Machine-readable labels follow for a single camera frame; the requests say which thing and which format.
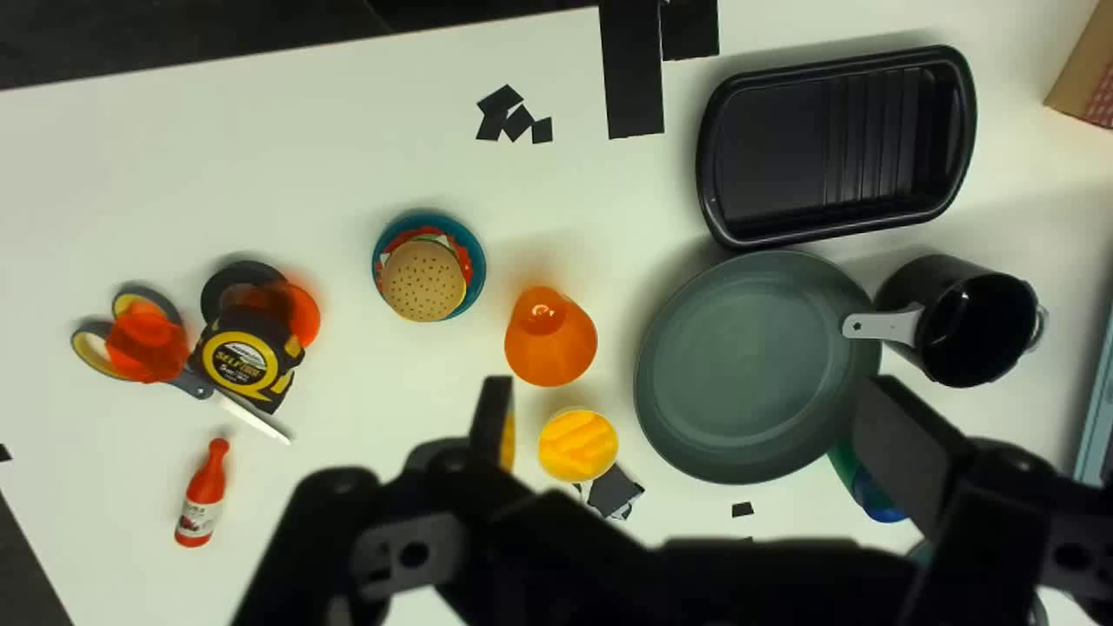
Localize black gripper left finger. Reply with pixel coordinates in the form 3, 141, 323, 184
465, 376, 523, 498

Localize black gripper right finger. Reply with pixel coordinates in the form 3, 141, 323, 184
850, 376, 1003, 548

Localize yellow toy pasta piece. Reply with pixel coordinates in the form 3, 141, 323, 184
540, 405, 618, 476

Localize small teal toy plate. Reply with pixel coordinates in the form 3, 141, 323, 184
367, 208, 489, 322

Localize dark grey round plate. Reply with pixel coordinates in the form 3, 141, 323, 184
633, 245, 883, 488

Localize blue plastic cup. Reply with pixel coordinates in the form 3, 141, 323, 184
850, 480, 917, 527

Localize green plastic cup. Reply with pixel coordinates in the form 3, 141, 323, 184
823, 446, 865, 498

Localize orange plastic cup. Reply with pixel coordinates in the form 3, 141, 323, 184
502, 280, 603, 389

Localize toy hamburger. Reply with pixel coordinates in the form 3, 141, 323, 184
380, 230, 476, 322

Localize light blue toaster oven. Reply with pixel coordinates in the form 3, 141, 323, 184
1071, 335, 1113, 491

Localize yellow black tape measure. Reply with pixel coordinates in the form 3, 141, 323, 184
188, 306, 307, 416

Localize red toy ketchup bottle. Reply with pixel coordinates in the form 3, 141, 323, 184
171, 433, 234, 553

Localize black ribbed grill tray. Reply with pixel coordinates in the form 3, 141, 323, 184
693, 43, 981, 255

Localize black tape strip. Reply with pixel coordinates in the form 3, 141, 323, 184
657, 0, 723, 62
598, 0, 669, 141

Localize red checkered fruit basket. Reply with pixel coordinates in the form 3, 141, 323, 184
1041, 0, 1113, 131

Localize black pot grey handle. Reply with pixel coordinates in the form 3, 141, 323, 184
843, 255, 1050, 393

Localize orange handled scissors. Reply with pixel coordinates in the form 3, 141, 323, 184
67, 286, 297, 446

